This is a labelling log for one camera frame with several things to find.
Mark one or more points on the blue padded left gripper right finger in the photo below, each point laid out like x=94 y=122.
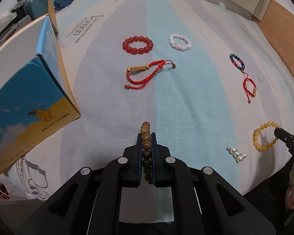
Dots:
x=203 y=201

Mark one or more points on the striped bed sheet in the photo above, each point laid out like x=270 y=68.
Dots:
x=202 y=76

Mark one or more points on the blue yellow cardboard shoe box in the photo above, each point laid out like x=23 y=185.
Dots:
x=35 y=96

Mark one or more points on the pearl earrings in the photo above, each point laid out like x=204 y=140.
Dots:
x=236 y=154

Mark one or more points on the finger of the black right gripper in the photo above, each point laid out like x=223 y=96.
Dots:
x=286 y=137

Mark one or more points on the teal suitcase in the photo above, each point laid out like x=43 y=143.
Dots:
x=35 y=8

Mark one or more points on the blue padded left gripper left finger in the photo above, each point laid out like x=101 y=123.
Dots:
x=89 y=202

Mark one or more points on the dark blue clothes pile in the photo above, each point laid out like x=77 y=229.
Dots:
x=61 y=4

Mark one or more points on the grey suitcase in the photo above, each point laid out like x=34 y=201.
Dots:
x=14 y=28

